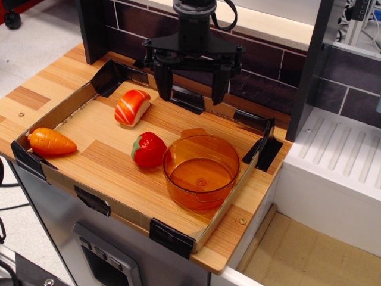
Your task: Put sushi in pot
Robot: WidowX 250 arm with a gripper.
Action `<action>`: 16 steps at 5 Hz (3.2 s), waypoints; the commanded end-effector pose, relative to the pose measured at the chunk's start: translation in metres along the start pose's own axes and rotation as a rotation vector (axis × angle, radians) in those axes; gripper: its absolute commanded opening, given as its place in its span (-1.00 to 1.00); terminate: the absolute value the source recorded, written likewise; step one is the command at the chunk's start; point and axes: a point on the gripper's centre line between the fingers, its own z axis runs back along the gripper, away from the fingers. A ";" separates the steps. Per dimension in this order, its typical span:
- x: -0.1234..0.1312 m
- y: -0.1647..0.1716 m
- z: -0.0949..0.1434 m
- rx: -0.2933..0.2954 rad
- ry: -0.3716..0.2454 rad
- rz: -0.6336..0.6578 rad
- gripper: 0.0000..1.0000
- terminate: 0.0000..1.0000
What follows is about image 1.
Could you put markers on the white toy sink drainboard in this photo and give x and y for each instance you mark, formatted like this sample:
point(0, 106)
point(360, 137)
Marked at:
point(330, 180)

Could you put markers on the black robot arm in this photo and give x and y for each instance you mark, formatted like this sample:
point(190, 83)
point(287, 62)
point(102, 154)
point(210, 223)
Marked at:
point(196, 7)

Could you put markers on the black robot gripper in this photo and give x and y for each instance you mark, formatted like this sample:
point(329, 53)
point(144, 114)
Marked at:
point(194, 48)

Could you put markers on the dark grey left post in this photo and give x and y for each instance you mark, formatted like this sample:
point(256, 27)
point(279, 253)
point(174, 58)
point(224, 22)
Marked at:
point(93, 29)

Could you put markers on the red toy strawberry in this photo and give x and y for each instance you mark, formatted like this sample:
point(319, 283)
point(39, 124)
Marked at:
point(148, 150)

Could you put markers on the orange transparent plastic pot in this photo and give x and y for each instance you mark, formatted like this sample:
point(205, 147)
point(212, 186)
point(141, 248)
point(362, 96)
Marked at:
point(200, 169)

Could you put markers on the cardboard fence with black tape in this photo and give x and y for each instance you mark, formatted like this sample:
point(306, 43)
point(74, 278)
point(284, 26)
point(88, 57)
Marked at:
point(102, 173)

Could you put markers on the black caster wheel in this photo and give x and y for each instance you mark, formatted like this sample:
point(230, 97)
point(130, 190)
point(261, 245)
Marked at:
point(12, 20)

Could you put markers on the orange toy carrot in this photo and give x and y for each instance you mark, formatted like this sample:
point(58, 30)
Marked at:
point(47, 141)

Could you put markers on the grey toy oven front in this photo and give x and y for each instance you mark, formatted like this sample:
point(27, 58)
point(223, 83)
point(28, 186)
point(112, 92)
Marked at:
point(85, 239)

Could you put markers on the salmon sushi toy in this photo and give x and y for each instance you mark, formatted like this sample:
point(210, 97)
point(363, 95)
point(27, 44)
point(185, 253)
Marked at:
point(131, 107)

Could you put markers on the dark grey right post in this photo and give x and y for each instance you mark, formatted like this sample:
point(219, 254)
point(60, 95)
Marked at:
point(323, 37)

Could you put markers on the dark grey post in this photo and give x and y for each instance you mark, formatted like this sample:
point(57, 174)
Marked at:
point(323, 37)
point(93, 29)

